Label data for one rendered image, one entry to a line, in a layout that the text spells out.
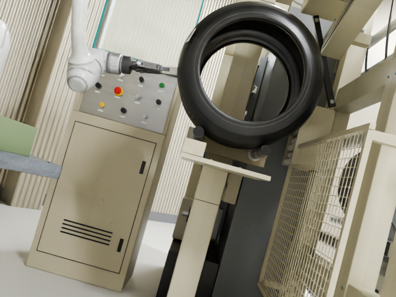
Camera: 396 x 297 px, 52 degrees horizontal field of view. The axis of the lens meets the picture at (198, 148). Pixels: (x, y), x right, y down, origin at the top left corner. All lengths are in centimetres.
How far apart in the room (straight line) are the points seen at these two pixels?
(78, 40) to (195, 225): 99
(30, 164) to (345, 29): 137
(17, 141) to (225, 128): 75
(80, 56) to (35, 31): 276
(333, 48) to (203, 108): 73
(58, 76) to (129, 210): 214
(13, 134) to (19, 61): 303
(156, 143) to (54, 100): 202
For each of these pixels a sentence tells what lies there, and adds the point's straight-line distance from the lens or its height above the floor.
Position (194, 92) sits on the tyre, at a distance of 162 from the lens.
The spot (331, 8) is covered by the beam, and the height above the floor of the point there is 164.
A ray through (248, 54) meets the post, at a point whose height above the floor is 137.
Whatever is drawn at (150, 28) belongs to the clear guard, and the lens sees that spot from 248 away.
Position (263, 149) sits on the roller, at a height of 90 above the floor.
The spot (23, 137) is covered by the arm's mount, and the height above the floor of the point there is 70.
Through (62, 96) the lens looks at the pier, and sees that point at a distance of 420.
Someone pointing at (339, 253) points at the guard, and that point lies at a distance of 120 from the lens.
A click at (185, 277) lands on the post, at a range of 205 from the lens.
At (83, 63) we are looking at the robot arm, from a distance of 163.
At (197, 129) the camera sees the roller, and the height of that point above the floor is 90.
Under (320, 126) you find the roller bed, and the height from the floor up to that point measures 111.
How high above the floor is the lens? 73
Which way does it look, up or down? 4 degrees up
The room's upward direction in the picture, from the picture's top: 16 degrees clockwise
